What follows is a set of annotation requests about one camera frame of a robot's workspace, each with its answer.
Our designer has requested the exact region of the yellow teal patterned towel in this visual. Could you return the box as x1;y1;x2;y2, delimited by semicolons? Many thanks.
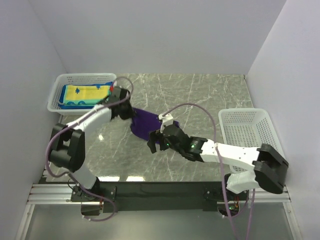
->
58;84;114;107

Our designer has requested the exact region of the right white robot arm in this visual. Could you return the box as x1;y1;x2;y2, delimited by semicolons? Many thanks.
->
147;124;289;200

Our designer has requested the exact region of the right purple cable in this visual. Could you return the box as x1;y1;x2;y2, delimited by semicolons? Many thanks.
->
158;103;256;240

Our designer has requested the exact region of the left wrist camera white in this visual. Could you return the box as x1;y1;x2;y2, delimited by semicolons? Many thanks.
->
109;85;118;94

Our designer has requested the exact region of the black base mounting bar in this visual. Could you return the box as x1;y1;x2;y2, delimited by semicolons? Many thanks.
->
71;181;247;213

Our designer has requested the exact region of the right white plastic basket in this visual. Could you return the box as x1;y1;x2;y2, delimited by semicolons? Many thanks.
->
218;108;285;174

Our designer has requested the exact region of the aluminium rail frame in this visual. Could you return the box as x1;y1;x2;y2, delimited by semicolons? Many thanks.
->
14;117;292;240

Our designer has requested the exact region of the purple towel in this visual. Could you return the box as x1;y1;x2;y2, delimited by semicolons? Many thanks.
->
130;107;180;144

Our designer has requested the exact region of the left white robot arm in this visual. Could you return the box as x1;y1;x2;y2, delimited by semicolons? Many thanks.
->
45;86;135;201

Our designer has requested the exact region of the left white plastic basket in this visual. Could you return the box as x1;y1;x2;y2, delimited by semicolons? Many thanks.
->
47;73;116;116

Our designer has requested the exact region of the blue towel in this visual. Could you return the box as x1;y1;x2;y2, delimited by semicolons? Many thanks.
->
57;81;115;110

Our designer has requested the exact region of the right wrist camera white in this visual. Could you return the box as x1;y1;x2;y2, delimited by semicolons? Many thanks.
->
158;113;174;133

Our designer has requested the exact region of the purple cable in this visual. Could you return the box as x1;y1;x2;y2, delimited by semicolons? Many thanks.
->
45;76;135;179
158;103;256;240

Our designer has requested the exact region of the white plastic basket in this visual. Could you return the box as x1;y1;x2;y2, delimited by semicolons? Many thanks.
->
218;108;285;174
47;73;116;116

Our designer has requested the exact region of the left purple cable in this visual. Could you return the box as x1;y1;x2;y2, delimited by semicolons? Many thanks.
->
45;76;135;179

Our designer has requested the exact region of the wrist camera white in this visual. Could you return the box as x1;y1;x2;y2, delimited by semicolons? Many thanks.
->
158;113;174;133
109;85;118;94

